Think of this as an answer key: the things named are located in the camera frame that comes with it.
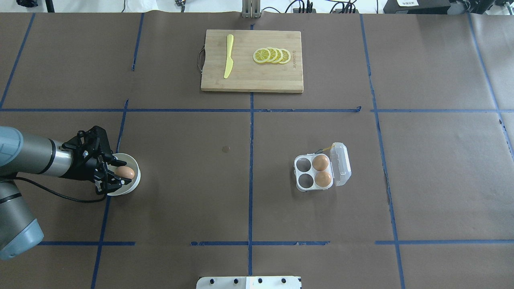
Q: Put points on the lemon slice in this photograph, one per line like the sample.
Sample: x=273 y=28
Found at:
x=271 y=54
x=285 y=56
x=278 y=55
x=262 y=55

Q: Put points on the yellow plastic knife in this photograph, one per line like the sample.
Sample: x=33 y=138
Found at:
x=229 y=61

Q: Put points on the white clear egg box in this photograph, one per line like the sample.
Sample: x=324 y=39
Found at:
x=339 y=167

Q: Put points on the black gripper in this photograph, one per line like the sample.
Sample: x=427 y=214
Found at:
x=83 y=166

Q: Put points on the white round bowl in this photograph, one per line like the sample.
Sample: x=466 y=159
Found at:
x=132 y=163

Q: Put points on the aluminium frame post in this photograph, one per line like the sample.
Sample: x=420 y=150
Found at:
x=251 y=9

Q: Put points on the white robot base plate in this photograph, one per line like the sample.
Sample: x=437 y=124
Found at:
x=250 y=282

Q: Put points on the brown egg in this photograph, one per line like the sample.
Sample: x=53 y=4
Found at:
x=323 y=179
x=125 y=172
x=320 y=162

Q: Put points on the lemon slice front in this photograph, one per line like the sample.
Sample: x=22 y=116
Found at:
x=262 y=55

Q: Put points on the wooden cutting board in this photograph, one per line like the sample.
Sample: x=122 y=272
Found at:
x=247 y=75

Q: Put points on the lemon slice back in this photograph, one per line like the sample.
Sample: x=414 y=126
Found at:
x=285 y=56

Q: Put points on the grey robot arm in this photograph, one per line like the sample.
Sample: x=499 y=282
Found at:
x=36 y=155

